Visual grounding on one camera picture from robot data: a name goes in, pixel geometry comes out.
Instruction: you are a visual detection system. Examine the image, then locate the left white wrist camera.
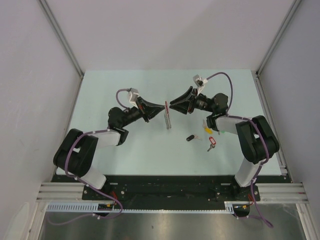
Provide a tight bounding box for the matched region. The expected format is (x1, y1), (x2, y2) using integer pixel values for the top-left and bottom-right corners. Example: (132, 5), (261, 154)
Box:
(128, 88), (139, 108)

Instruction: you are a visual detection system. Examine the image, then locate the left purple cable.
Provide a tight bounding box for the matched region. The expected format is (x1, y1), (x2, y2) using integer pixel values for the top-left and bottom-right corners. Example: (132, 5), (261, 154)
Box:
(47, 88), (133, 226)

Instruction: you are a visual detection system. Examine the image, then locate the aluminium frame post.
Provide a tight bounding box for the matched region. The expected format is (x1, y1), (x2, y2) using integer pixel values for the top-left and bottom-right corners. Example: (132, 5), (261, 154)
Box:
(37, 0), (85, 77)
(255, 0), (303, 78)

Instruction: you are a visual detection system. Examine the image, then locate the key with yellow tag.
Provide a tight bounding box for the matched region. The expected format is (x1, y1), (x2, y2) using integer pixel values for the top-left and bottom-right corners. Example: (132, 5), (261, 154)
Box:
(202, 120), (213, 135)

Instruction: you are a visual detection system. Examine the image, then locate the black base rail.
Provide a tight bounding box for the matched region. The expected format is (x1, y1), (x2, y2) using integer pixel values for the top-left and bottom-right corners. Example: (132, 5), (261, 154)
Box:
(82, 174), (261, 211)

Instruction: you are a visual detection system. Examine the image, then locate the white slotted cable duct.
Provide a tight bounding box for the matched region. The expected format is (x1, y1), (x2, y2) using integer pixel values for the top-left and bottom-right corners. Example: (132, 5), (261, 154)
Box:
(46, 201), (251, 215)

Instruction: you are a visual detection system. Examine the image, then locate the silver red keyring holder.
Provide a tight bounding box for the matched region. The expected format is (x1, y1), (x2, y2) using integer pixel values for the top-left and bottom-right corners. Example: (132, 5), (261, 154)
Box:
(164, 101), (172, 130)

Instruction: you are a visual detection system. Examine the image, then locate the key with black tag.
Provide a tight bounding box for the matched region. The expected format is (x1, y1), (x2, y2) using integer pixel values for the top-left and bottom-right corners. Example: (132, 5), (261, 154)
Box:
(186, 134), (202, 142)

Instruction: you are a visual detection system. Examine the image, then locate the key with red tag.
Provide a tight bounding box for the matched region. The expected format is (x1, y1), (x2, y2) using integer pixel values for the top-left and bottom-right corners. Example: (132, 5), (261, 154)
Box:
(207, 136), (217, 152)

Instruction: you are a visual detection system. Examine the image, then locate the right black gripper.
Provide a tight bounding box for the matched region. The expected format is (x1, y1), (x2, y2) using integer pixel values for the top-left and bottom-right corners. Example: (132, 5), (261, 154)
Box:
(170, 86), (216, 115)

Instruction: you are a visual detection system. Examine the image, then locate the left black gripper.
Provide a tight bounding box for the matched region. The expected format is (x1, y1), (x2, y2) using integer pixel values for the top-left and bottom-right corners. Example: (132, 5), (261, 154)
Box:
(120, 96), (165, 129)

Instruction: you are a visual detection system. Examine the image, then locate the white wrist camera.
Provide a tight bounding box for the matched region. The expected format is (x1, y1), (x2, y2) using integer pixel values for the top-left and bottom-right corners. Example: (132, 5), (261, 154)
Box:
(128, 88), (139, 108)
(193, 74), (208, 95)

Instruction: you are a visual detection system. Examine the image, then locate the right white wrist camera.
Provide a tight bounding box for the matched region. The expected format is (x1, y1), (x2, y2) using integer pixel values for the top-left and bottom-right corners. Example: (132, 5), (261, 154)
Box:
(193, 74), (208, 95)

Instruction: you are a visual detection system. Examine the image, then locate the left aluminium frame post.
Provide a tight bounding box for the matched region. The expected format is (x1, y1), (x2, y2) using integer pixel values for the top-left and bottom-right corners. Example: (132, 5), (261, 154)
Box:
(37, 0), (85, 77)

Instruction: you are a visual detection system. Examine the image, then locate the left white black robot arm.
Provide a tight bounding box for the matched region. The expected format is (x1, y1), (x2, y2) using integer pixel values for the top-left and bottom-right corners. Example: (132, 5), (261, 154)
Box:
(53, 97), (166, 200)

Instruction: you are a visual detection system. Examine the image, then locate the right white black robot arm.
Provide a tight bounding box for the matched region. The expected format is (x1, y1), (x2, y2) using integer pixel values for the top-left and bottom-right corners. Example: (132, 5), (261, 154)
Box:
(169, 87), (280, 201)

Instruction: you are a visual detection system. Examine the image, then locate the aluminium extrusion crossbar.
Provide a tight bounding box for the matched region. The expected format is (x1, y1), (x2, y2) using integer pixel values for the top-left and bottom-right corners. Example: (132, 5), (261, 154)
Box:
(37, 182), (309, 204)

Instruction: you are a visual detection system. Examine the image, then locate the right aluminium frame post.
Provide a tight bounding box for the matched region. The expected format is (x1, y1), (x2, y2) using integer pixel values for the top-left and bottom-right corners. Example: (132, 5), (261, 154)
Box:
(255, 0), (303, 78)

